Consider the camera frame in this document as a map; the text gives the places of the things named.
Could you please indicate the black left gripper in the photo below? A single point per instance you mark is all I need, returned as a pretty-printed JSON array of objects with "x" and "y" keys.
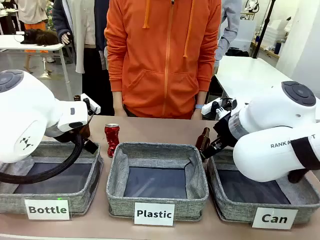
[{"x": 90, "y": 147}]

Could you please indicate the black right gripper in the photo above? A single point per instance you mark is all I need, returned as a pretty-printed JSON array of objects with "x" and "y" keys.
[{"x": 226, "y": 130}]

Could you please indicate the brown glass bottle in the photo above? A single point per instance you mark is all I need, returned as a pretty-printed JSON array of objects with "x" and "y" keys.
[
  {"x": 86, "y": 130},
  {"x": 202, "y": 141}
]

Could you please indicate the crushed red soda can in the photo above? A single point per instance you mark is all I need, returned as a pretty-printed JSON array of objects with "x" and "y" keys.
[{"x": 111, "y": 138}]

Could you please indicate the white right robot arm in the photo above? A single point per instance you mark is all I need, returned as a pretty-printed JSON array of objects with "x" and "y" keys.
[{"x": 272, "y": 140}]

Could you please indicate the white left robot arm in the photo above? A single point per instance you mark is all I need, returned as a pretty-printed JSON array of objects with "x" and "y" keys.
[{"x": 22, "y": 110}]

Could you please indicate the grey fabric basket Bottle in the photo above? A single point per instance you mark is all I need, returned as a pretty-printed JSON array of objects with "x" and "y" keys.
[{"x": 50, "y": 195}]

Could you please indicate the grey fabric basket Can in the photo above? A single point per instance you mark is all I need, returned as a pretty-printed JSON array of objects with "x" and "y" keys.
[{"x": 235, "y": 207}]

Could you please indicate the grey fabric basket Plastic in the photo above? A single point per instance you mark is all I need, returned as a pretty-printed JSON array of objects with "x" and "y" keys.
[{"x": 157, "y": 205}]

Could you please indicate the white Can label card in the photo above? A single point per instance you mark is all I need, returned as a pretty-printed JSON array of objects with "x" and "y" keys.
[{"x": 274, "y": 218}]

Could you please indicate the person's left hand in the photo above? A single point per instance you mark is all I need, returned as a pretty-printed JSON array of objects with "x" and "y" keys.
[{"x": 197, "y": 113}]

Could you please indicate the person's right hand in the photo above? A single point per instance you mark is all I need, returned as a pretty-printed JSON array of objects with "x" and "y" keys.
[{"x": 118, "y": 107}]

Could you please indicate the pale hand of bystander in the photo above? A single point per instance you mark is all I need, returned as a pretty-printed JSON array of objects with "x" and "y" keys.
[{"x": 65, "y": 38}]

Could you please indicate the blue wristband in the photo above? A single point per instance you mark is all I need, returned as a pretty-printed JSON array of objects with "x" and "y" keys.
[{"x": 199, "y": 106}]

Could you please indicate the white Bottle label card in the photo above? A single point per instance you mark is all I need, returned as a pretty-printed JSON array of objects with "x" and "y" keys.
[{"x": 47, "y": 209}]

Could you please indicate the large white rounded table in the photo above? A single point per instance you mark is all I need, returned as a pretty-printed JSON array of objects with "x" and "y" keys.
[{"x": 250, "y": 75}]

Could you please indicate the white Plastic label card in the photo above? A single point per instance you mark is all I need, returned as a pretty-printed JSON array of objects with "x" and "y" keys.
[{"x": 154, "y": 214}]

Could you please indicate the person in orange hoodie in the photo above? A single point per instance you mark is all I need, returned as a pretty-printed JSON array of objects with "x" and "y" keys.
[{"x": 162, "y": 55}]

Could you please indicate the person in white coat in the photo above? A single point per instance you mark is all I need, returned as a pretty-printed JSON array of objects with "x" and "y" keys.
[{"x": 85, "y": 37}]

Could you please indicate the white table with thin legs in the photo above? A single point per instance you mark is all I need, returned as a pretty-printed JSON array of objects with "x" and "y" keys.
[{"x": 30, "y": 46}]

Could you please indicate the dark blue tumbler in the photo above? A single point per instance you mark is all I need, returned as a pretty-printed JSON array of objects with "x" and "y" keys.
[{"x": 277, "y": 48}]

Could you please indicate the black furry bag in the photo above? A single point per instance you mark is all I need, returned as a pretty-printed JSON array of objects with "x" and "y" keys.
[{"x": 40, "y": 37}]

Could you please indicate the person in grey shirt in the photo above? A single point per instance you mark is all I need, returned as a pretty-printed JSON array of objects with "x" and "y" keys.
[{"x": 228, "y": 27}]

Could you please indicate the black tripod pole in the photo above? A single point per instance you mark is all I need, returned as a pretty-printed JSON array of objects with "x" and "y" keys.
[{"x": 262, "y": 27}]

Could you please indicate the stacked clear plastic boxes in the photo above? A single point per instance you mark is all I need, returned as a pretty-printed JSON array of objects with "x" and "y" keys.
[{"x": 273, "y": 32}]

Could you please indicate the person in orange shorts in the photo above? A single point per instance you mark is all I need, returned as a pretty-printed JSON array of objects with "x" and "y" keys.
[{"x": 35, "y": 27}]

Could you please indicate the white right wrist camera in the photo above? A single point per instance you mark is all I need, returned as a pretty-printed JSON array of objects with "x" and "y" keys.
[{"x": 210, "y": 107}]

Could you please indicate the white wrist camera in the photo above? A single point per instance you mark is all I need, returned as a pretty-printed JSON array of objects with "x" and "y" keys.
[
  {"x": 210, "y": 107},
  {"x": 90, "y": 103}
]

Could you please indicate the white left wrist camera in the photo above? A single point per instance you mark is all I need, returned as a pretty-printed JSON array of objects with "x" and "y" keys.
[{"x": 90, "y": 103}]

